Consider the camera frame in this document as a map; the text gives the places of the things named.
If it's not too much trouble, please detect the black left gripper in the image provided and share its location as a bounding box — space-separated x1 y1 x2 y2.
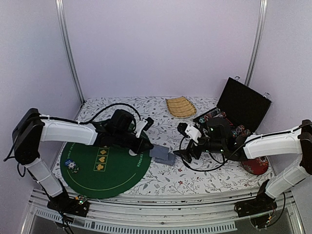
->
114 130 154 155

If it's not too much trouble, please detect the blue patterned card deck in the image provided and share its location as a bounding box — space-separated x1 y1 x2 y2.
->
155 153 176 166

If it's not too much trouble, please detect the white dealer button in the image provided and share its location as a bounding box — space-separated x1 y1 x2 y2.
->
129 150 137 156

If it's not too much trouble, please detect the poker chip stack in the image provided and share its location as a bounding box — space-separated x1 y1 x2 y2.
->
68 162 79 174

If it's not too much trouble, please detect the blue small blind button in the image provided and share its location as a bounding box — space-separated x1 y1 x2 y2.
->
65 159 73 167

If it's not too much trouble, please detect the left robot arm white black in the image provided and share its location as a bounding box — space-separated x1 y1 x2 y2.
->
4 108 154 212

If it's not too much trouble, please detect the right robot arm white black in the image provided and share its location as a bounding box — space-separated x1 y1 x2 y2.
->
173 117 312 213

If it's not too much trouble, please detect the woven bamboo tray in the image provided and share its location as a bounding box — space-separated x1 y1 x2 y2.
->
166 96 197 118

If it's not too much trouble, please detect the round green poker mat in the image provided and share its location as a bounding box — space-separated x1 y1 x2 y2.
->
59 143 151 199

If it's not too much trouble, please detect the red floral round cushion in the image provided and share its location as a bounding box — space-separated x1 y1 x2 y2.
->
241 156 269 176

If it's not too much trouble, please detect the black poker chip case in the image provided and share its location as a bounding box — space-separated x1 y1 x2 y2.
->
193 77 273 137

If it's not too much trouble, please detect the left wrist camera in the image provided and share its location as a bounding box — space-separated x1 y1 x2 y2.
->
135 117 154 138

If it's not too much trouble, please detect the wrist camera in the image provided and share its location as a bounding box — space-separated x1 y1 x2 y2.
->
177 123 202 143
135 117 154 138

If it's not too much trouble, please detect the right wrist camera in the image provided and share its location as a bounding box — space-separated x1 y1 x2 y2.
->
177 123 202 143

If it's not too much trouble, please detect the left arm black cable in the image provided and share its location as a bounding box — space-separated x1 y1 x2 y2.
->
78 102 142 126

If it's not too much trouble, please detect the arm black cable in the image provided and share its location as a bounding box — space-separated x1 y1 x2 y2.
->
177 124 305 171
78 102 142 126

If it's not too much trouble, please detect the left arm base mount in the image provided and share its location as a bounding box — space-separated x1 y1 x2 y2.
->
47 191 90 217

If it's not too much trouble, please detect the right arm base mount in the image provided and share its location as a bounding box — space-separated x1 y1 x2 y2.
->
234 180 277 229

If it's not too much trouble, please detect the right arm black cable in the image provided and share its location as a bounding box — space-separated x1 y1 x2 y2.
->
177 124 305 171

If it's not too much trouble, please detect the left aluminium frame post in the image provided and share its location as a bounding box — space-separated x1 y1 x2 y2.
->
55 0 85 104

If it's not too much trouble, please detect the aluminium frame post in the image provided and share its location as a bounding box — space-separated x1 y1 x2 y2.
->
244 0 268 87
55 0 85 104

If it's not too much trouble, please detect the right aluminium frame post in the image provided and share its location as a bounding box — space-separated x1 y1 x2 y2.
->
244 0 268 87

